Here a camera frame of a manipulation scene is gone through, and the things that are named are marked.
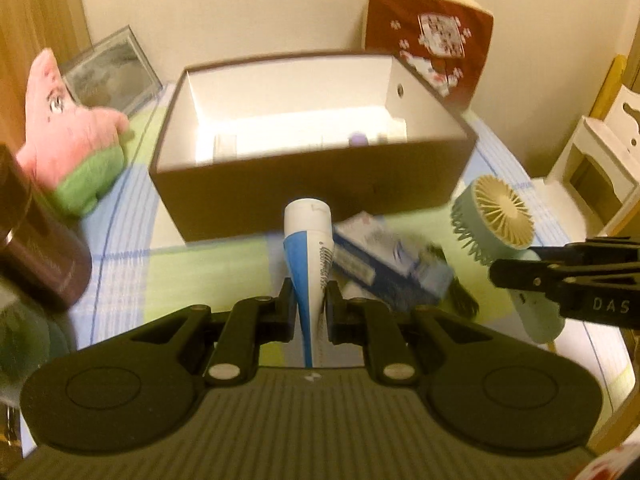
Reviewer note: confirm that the clear acrylic picture frame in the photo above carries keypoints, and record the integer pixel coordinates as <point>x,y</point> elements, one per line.
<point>115,70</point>

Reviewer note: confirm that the brown cardboard box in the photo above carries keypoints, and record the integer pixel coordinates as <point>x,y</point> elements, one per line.
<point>300,195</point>

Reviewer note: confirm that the brown metal thermos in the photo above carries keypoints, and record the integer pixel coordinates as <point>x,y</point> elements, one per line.
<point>40,255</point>

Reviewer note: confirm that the white and blue tube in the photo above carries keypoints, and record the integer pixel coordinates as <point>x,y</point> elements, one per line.
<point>305,260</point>

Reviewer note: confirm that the white ointment box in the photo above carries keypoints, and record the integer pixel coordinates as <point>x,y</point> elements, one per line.
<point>225,147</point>

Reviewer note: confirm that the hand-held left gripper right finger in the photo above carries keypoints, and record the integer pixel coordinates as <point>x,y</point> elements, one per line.
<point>336,310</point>

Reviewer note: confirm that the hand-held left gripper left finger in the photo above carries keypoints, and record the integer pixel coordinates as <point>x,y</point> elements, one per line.
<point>285,310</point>

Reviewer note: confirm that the mint green handheld fan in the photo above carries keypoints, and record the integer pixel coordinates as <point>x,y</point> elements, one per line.
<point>500,215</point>

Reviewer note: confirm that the wooden door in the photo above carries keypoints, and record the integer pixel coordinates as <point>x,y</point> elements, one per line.
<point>30,10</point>

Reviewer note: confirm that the purple tube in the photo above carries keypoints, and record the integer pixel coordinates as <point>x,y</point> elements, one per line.
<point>358,139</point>

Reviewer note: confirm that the blue medicine box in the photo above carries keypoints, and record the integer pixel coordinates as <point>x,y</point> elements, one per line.
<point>390,260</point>

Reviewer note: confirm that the pink starfish plush toy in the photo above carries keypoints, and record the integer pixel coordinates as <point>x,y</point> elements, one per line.
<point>65,130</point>

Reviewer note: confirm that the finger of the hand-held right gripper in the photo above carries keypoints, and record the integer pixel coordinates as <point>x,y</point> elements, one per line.
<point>525,274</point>
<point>590,251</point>

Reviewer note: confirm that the white wooden chair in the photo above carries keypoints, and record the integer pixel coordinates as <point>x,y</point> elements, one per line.
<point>600,160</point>

